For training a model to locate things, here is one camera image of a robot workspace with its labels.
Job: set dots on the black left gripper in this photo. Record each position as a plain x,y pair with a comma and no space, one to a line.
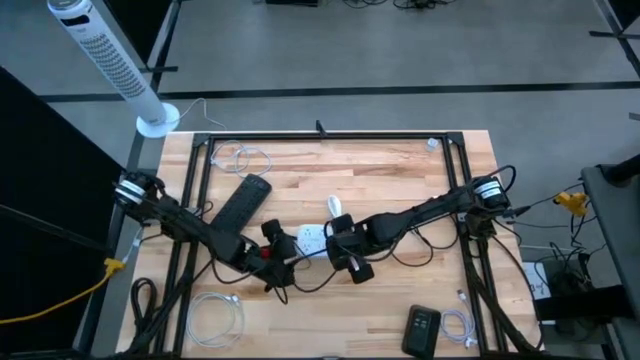
275,252

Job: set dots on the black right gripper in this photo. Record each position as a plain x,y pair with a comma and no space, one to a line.
352,245

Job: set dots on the white multi-outlet power cube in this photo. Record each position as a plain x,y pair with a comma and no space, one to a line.
312,237

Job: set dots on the long black power strip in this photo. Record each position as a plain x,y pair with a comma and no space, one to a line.
240,205

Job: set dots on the black charging block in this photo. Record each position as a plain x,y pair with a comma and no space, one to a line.
422,332

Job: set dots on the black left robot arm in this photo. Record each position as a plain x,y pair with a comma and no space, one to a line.
200,230

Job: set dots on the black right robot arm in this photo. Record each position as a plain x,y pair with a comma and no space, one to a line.
425,214

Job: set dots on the white paper sheet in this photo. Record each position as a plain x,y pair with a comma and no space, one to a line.
537,287

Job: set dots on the yellow clamp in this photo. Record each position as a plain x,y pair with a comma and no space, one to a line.
570,201

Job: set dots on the white tower fan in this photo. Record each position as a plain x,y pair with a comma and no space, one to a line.
125,75

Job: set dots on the black equipment box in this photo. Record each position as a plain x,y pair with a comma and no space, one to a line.
575,302

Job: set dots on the flat black floor object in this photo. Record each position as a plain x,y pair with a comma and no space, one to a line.
292,2

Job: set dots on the black partition panel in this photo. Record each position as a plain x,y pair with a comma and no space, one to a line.
135,25
40,175

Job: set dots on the black side table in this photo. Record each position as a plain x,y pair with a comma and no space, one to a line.
615,225

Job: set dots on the black partition stand foot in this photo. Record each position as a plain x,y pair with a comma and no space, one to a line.
612,34

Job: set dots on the small black frame clamp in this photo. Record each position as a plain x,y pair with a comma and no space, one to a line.
320,129

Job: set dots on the grey metal bracket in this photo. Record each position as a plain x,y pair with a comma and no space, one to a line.
462,216

